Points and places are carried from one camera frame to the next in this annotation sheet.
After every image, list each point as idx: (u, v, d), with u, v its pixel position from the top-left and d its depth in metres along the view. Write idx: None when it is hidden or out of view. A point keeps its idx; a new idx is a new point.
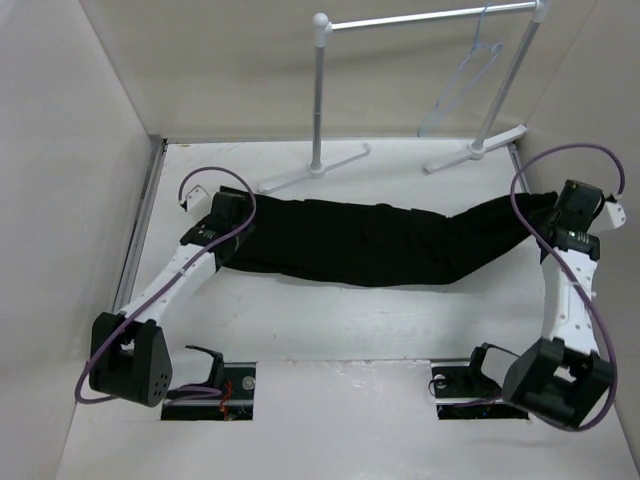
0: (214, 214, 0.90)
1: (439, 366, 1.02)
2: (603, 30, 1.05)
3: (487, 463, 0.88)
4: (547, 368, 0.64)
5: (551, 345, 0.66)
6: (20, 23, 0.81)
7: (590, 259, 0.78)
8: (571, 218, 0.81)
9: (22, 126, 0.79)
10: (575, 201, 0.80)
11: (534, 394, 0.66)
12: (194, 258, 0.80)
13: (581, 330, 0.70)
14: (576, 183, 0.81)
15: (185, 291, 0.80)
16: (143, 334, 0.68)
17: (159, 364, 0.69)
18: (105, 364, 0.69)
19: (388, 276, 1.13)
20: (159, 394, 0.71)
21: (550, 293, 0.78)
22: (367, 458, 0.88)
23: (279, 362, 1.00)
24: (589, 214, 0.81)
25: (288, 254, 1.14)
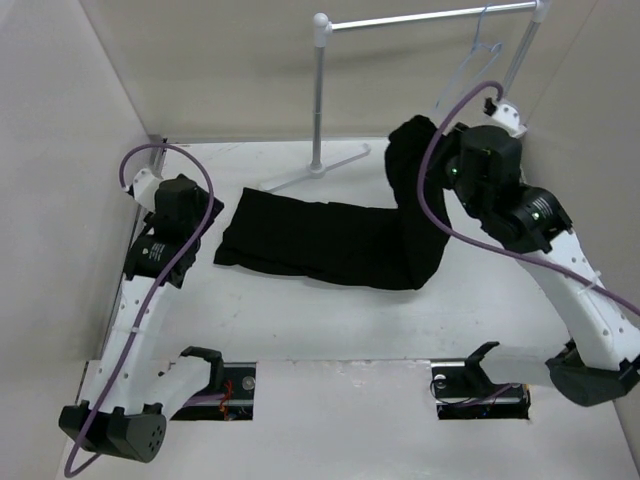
0: (163, 217, 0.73)
1: (440, 367, 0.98)
2: (604, 29, 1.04)
3: (489, 465, 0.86)
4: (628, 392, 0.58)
5: (625, 375, 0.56)
6: (21, 27, 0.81)
7: (568, 233, 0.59)
8: (508, 186, 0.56)
9: (22, 131, 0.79)
10: (505, 169, 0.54)
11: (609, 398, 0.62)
12: (144, 307, 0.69)
13: (623, 331, 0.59)
14: (490, 150, 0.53)
15: (148, 345, 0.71)
16: (118, 424, 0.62)
17: (145, 431, 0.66)
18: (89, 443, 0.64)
19: (362, 276, 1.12)
20: (155, 447, 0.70)
21: (553, 294, 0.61)
22: (366, 458, 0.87)
23: (280, 363, 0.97)
24: (517, 167, 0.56)
25: (287, 255, 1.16)
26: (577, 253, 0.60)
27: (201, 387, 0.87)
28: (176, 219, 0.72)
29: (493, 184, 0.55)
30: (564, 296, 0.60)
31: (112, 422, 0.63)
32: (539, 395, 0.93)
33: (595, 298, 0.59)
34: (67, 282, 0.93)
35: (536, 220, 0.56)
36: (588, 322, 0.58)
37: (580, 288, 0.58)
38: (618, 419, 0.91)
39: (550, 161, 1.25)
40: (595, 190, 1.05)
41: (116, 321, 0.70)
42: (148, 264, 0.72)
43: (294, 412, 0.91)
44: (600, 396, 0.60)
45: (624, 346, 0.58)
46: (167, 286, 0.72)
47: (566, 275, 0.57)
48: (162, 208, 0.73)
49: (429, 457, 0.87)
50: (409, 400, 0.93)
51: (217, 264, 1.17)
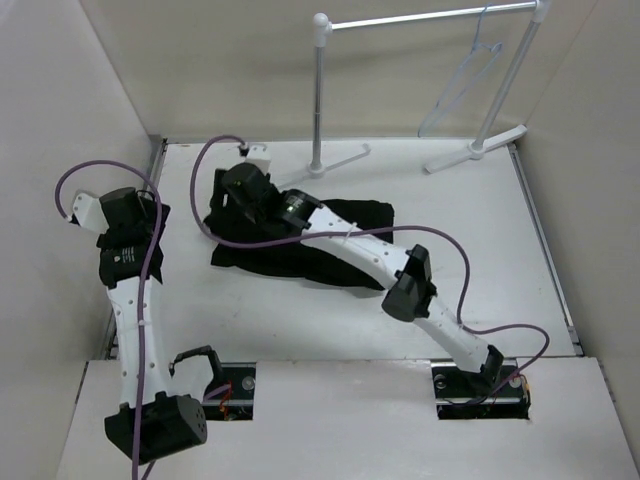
0: (117, 226, 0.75)
1: (440, 366, 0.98)
2: (603, 29, 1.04)
3: (489, 465, 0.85)
4: (412, 291, 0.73)
5: (404, 281, 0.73)
6: (21, 28, 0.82)
7: (319, 209, 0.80)
8: (266, 199, 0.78)
9: (23, 130, 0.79)
10: (257, 190, 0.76)
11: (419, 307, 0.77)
12: (142, 302, 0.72)
13: (388, 254, 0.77)
14: (240, 179, 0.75)
15: (158, 332, 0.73)
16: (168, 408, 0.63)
17: (193, 410, 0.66)
18: (143, 443, 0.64)
19: (343, 276, 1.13)
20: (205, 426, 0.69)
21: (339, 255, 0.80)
22: (366, 457, 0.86)
23: (280, 363, 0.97)
24: (268, 185, 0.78)
25: (278, 255, 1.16)
26: (332, 218, 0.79)
27: (207, 380, 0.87)
28: (134, 221, 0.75)
29: (256, 201, 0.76)
30: (340, 250, 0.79)
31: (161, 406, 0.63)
32: (539, 394, 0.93)
33: (356, 240, 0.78)
34: (67, 281, 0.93)
35: (291, 213, 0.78)
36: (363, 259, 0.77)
37: (342, 240, 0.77)
38: (618, 419, 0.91)
39: (550, 161, 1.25)
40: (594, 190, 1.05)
41: (118, 326, 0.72)
42: (126, 269, 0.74)
43: (294, 412, 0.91)
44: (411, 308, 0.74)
45: (391, 262, 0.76)
46: (153, 279, 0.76)
47: (326, 236, 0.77)
48: (116, 218, 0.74)
49: (429, 457, 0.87)
50: (410, 400, 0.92)
51: (214, 265, 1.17)
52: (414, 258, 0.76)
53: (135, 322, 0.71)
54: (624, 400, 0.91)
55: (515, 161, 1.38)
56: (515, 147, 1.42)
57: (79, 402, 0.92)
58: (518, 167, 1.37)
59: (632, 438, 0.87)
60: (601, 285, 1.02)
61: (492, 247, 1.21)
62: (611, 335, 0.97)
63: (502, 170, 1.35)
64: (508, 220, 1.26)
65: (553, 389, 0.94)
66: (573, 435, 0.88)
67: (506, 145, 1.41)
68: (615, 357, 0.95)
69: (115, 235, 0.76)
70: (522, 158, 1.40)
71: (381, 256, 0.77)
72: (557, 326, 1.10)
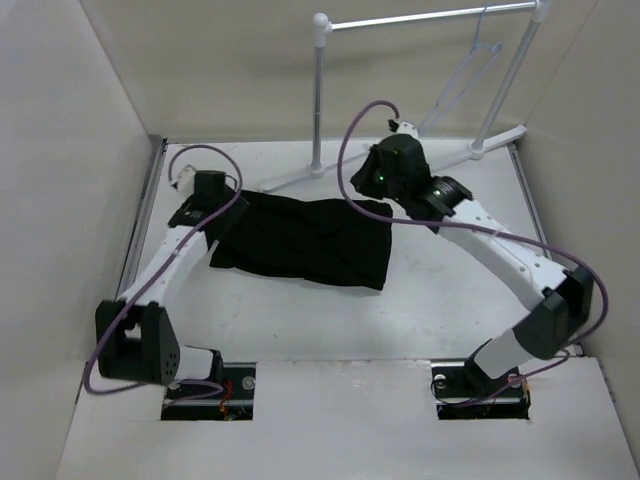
0: (199, 194, 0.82)
1: (440, 366, 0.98)
2: (603, 29, 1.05)
3: (489, 466, 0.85)
4: (559, 312, 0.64)
5: (552, 300, 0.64)
6: (21, 28, 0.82)
7: (469, 200, 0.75)
8: (418, 177, 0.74)
9: (23, 129, 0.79)
10: (411, 165, 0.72)
11: (561, 336, 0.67)
12: (187, 239, 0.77)
13: (539, 265, 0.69)
14: (398, 147, 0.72)
15: (180, 273, 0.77)
16: (147, 318, 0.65)
17: (169, 349, 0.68)
18: (112, 350, 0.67)
19: (342, 274, 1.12)
20: (169, 375, 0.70)
21: (479, 254, 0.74)
22: (366, 457, 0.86)
23: (280, 363, 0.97)
24: (424, 164, 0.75)
25: (277, 256, 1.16)
26: (481, 213, 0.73)
27: (203, 375, 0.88)
28: (214, 193, 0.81)
29: (407, 178, 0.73)
30: (480, 248, 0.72)
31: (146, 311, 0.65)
32: (539, 394, 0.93)
33: (505, 242, 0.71)
34: (67, 281, 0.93)
35: (440, 196, 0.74)
36: (507, 264, 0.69)
37: (487, 237, 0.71)
38: (618, 419, 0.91)
39: (550, 161, 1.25)
40: (594, 190, 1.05)
41: (158, 251, 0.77)
42: (188, 222, 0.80)
43: (294, 411, 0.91)
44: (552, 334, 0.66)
45: (542, 274, 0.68)
46: (204, 235, 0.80)
47: (470, 228, 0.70)
48: (200, 187, 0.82)
49: (429, 456, 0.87)
50: (410, 400, 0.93)
51: (213, 266, 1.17)
52: (572, 276, 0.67)
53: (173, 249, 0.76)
54: (624, 400, 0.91)
55: (515, 161, 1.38)
56: (515, 147, 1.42)
57: (79, 402, 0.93)
58: (518, 167, 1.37)
59: (632, 437, 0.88)
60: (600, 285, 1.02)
61: None
62: (611, 335, 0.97)
63: (502, 170, 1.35)
64: (508, 220, 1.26)
65: (553, 388, 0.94)
66: (573, 435, 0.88)
67: (506, 145, 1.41)
68: (615, 357, 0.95)
69: (194, 199, 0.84)
70: (522, 158, 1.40)
71: (530, 265, 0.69)
72: None
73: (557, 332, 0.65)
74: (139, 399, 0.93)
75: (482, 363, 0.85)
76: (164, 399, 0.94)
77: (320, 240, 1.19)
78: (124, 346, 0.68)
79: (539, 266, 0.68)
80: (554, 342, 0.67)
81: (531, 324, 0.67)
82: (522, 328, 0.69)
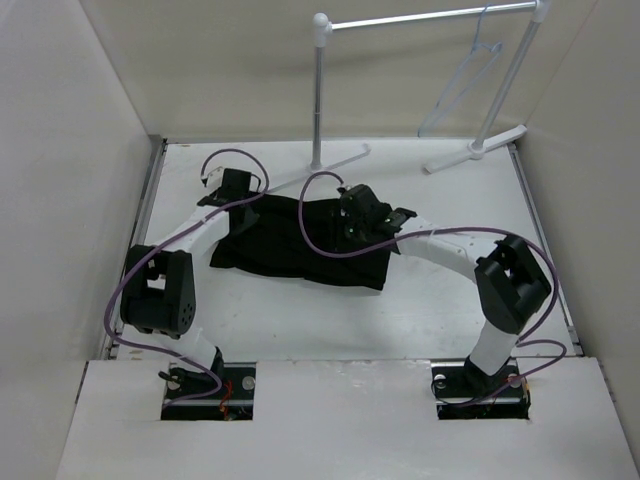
0: (226, 186, 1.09)
1: (439, 366, 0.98)
2: (603, 30, 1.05)
3: (489, 465, 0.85)
4: (496, 273, 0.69)
5: (483, 264, 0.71)
6: (21, 28, 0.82)
7: (413, 219, 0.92)
8: (374, 215, 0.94)
9: (22, 129, 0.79)
10: (364, 203, 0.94)
11: (518, 301, 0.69)
12: (214, 214, 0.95)
13: (474, 243, 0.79)
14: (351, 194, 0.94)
15: (205, 239, 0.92)
16: (176, 259, 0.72)
17: (189, 296, 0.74)
18: (137, 291, 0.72)
19: (342, 275, 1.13)
20: (184, 326, 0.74)
21: (434, 257, 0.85)
22: (366, 457, 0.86)
23: (279, 363, 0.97)
24: (376, 203, 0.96)
25: (277, 257, 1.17)
26: (423, 224, 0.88)
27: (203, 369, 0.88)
28: (237, 186, 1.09)
29: (365, 215, 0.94)
30: (429, 249, 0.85)
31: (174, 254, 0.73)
32: (539, 394, 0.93)
33: (442, 235, 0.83)
34: (68, 281, 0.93)
35: (392, 224, 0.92)
36: (446, 250, 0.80)
37: (428, 237, 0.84)
38: (618, 419, 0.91)
39: (551, 160, 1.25)
40: (593, 190, 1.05)
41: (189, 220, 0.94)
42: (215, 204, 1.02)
43: (295, 411, 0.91)
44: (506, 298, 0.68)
45: (476, 250, 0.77)
46: (225, 216, 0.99)
47: (413, 235, 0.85)
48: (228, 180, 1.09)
49: (430, 457, 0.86)
50: (410, 400, 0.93)
51: (214, 266, 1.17)
52: (503, 244, 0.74)
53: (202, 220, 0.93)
54: (624, 400, 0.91)
55: (515, 161, 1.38)
56: (515, 147, 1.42)
57: (79, 402, 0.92)
58: (518, 167, 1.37)
59: (632, 438, 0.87)
60: (601, 284, 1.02)
61: None
62: (611, 335, 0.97)
63: (502, 170, 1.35)
64: (508, 220, 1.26)
65: (553, 388, 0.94)
66: (574, 435, 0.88)
67: (506, 145, 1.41)
68: (616, 357, 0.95)
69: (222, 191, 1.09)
70: (522, 158, 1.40)
71: (465, 246, 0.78)
72: (557, 326, 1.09)
73: (505, 294, 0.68)
74: (138, 400, 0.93)
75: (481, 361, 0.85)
76: (164, 399, 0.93)
77: (320, 240, 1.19)
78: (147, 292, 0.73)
79: (471, 244, 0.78)
80: (514, 309, 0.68)
81: (488, 299, 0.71)
82: (488, 309, 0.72)
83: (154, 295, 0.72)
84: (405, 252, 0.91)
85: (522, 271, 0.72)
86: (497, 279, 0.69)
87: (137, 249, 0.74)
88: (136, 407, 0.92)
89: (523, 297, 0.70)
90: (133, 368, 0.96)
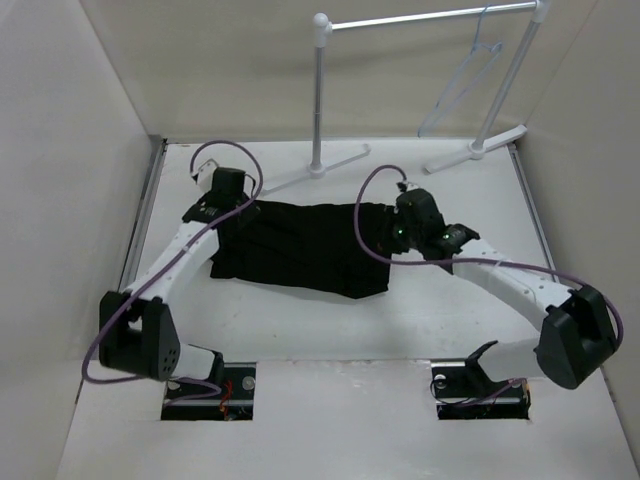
0: (216, 190, 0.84)
1: (439, 366, 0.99)
2: (603, 30, 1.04)
3: (488, 465, 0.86)
4: (567, 328, 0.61)
5: (556, 313, 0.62)
6: (21, 28, 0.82)
7: (476, 239, 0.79)
8: (434, 225, 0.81)
9: (23, 130, 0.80)
10: (423, 213, 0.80)
11: (584, 360, 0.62)
12: (198, 236, 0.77)
13: (544, 286, 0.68)
14: (411, 199, 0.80)
15: (187, 273, 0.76)
16: (150, 313, 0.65)
17: (171, 344, 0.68)
18: (114, 341, 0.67)
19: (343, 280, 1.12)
20: (167, 370, 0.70)
21: (492, 288, 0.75)
22: (367, 457, 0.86)
23: (279, 363, 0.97)
24: (437, 213, 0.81)
25: (277, 262, 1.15)
26: (487, 248, 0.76)
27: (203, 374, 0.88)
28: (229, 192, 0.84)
29: (421, 225, 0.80)
30: (488, 279, 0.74)
31: (148, 307, 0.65)
32: (539, 394, 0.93)
33: (509, 269, 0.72)
34: (67, 281, 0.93)
35: (450, 242, 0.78)
36: (510, 287, 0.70)
37: (490, 268, 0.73)
38: (618, 419, 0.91)
39: (551, 160, 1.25)
40: (594, 191, 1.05)
41: (169, 244, 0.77)
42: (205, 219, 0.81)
43: (295, 410, 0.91)
44: (572, 358, 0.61)
45: (546, 295, 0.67)
46: (215, 234, 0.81)
47: (474, 261, 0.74)
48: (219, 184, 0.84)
49: (430, 457, 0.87)
50: (409, 400, 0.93)
51: (213, 278, 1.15)
52: (577, 295, 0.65)
53: (184, 246, 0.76)
54: (625, 400, 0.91)
55: (515, 161, 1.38)
56: (516, 147, 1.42)
57: (79, 402, 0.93)
58: (518, 167, 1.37)
59: (633, 438, 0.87)
60: (601, 284, 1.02)
61: (493, 247, 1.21)
62: None
63: (502, 170, 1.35)
64: (508, 220, 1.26)
65: (553, 389, 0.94)
66: (574, 435, 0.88)
67: (506, 145, 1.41)
68: (616, 357, 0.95)
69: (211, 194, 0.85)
70: (522, 158, 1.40)
71: (534, 287, 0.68)
72: None
73: (572, 351, 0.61)
74: (139, 399, 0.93)
75: (492, 362, 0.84)
76: (164, 398, 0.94)
77: (318, 244, 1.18)
78: (126, 339, 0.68)
79: (541, 286, 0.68)
80: (579, 372, 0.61)
81: (549, 349, 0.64)
82: (545, 359, 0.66)
83: (132, 345, 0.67)
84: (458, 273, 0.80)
85: (590, 327, 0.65)
86: (568, 337, 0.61)
87: (112, 295, 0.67)
88: (136, 406, 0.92)
89: (591, 359, 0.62)
90: None
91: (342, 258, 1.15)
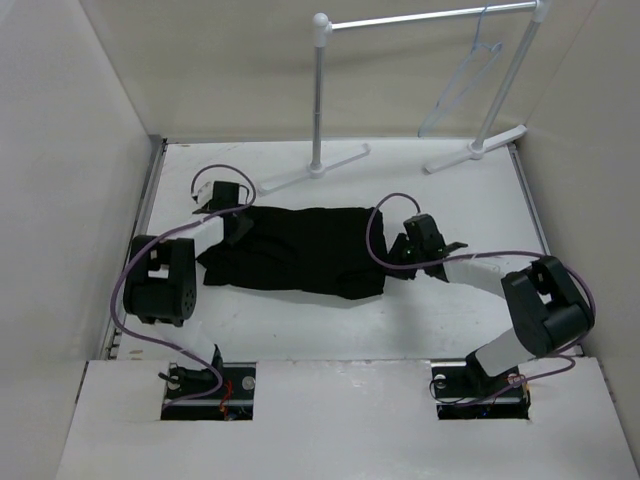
0: (217, 198, 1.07)
1: (439, 366, 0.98)
2: (603, 30, 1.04)
3: (488, 465, 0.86)
4: (525, 287, 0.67)
5: (514, 274, 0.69)
6: (20, 28, 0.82)
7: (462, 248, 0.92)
8: (433, 243, 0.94)
9: (22, 129, 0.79)
10: (424, 232, 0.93)
11: (547, 319, 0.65)
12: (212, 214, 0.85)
13: (509, 263, 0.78)
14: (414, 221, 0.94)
15: (201, 240, 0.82)
16: (178, 248, 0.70)
17: (191, 284, 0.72)
18: (140, 279, 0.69)
19: (342, 282, 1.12)
20: (187, 311, 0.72)
21: (477, 282, 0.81)
22: (367, 458, 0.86)
23: (279, 363, 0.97)
24: (437, 232, 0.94)
25: (275, 264, 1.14)
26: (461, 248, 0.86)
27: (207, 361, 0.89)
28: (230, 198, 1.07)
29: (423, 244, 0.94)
30: (471, 273, 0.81)
31: (177, 241, 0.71)
32: (539, 395, 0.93)
33: (482, 257, 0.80)
34: (67, 281, 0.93)
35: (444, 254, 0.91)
36: (486, 274, 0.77)
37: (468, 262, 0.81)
38: (619, 419, 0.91)
39: (551, 160, 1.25)
40: (593, 190, 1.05)
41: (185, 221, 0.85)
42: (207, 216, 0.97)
43: (295, 410, 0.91)
44: (535, 315, 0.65)
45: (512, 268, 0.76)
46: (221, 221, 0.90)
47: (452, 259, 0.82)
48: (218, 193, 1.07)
49: (430, 457, 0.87)
50: (410, 400, 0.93)
51: (207, 284, 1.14)
52: (539, 264, 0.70)
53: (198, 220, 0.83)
54: (625, 400, 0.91)
55: (515, 161, 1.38)
56: (515, 147, 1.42)
57: (79, 402, 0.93)
58: (518, 167, 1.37)
59: (633, 438, 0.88)
60: (601, 284, 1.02)
61: (493, 247, 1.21)
62: (611, 334, 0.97)
63: (502, 170, 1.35)
64: (508, 220, 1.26)
65: (553, 388, 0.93)
66: (574, 435, 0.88)
67: (506, 145, 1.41)
68: (616, 357, 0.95)
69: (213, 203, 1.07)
70: (522, 158, 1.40)
71: (500, 264, 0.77)
72: None
73: (533, 308, 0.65)
74: (139, 399, 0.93)
75: (492, 360, 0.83)
76: (164, 399, 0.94)
77: (316, 244, 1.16)
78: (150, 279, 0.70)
79: (506, 263, 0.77)
80: (543, 328, 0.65)
81: (517, 313, 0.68)
82: (518, 326, 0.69)
83: (156, 281, 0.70)
84: (451, 278, 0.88)
85: (558, 294, 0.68)
86: (525, 293, 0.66)
87: (139, 238, 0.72)
88: (136, 406, 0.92)
89: (557, 319, 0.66)
90: (132, 368, 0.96)
91: (341, 259, 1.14)
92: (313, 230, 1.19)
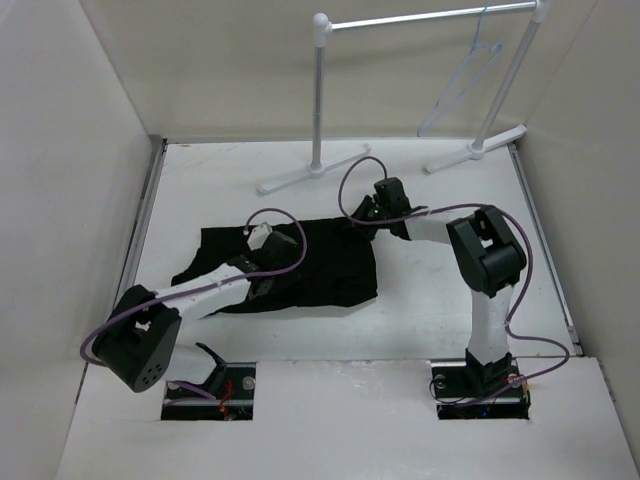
0: (265, 249, 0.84)
1: (440, 367, 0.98)
2: (603, 30, 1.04)
3: (488, 465, 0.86)
4: (466, 230, 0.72)
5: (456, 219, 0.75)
6: (20, 29, 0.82)
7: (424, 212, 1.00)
8: (400, 205, 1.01)
9: (21, 128, 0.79)
10: (391, 194, 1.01)
11: (485, 257, 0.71)
12: (233, 277, 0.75)
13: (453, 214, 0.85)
14: (383, 183, 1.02)
15: (211, 305, 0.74)
16: (163, 319, 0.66)
17: (160, 358, 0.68)
18: (115, 332, 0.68)
19: (338, 289, 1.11)
20: (146, 382, 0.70)
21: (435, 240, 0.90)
22: (366, 457, 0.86)
23: (279, 363, 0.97)
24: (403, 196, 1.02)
25: None
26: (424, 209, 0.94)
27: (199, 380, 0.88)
28: (274, 256, 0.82)
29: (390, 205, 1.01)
30: (429, 232, 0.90)
31: (164, 313, 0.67)
32: (539, 397, 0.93)
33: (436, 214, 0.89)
34: (66, 281, 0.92)
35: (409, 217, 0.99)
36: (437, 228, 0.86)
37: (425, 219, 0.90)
38: (618, 419, 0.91)
39: (551, 161, 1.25)
40: (593, 191, 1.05)
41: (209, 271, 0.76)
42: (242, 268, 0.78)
43: (294, 410, 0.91)
44: (474, 254, 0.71)
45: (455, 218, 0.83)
46: (247, 284, 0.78)
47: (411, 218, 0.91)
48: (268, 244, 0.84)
49: (430, 457, 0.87)
50: (409, 400, 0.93)
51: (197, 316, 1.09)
52: (480, 212, 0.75)
53: (217, 280, 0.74)
54: (624, 399, 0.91)
55: (515, 161, 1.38)
56: (515, 147, 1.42)
57: (79, 402, 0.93)
58: (517, 167, 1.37)
59: (633, 438, 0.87)
60: (601, 284, 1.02)
61: None
62: (611, 334, 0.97)
63: (502, 170, 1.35)
64: None
65: (553, 389, 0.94)
66: (574, 435, 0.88)
67: (506, 145, 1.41)
68: (616, 357, 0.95)
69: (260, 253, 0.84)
70: (522, 158, 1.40)
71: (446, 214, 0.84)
72: (558, 326, 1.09)
73: (471, 247, 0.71)
74: (140, 399, 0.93)
75: (481, 350, 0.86)
76: (164, 398, 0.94)
77: (313, 254, 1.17)
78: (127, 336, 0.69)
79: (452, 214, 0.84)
80: (481, 266, 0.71)
81: (461, 254, 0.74)
82: (463, 266, 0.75)
83: (128, 345, 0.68)
84: (414, 237, 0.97)
85: (496, 238, 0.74)
86: (463, 236, 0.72)
87: (133, 292, 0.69)
88: (136, 407, 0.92)
89: (493, 257, 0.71)
90: None
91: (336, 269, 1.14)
92: (313, 235, 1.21)
